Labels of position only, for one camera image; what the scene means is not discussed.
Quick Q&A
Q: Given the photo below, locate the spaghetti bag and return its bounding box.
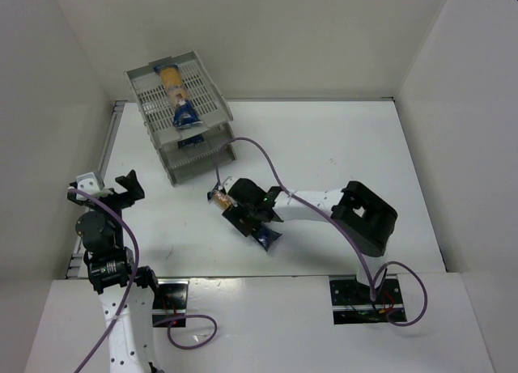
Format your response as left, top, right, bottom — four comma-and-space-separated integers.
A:
177, 134, 205, 150
154, 64, 202, 129
207, 188, 282, 252

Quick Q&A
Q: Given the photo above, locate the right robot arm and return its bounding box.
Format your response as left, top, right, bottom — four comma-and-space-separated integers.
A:
223, 176, 398, 296

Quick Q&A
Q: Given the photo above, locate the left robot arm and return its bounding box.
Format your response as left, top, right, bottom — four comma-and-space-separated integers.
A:
67, 171, 160, 372

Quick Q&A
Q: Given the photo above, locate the grey stacked tray shelf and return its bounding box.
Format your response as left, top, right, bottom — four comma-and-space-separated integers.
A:
125, 51, 233, 185

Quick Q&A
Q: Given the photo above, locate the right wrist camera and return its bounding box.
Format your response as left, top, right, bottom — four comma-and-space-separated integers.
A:
214, 176, 238, 194

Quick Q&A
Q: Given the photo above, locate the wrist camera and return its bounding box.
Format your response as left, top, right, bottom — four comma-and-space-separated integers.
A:
76, 171, 113, 198
214, 176, 238, 194

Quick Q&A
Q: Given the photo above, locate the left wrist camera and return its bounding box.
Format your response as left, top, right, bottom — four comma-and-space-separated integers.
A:
76, 171, 113, 198

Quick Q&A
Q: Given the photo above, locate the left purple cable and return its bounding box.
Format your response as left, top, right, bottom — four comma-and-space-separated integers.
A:
66, 189, 219, 373

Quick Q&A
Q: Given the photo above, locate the purple cable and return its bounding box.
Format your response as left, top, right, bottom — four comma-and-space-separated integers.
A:
66, 189, 219, 373
214, 137, 428, 328

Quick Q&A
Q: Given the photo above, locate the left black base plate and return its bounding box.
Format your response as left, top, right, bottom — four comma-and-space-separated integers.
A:
152, 278, 189, 328

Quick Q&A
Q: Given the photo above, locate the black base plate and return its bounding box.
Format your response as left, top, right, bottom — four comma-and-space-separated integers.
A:
329, 276, 407, 325
152, 278, 189, 328

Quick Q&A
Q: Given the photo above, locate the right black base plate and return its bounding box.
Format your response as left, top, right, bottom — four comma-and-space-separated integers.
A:
329, 276, 407, 325

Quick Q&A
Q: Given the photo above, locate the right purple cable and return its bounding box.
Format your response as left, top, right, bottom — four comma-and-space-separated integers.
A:
214, 137, 428, 328

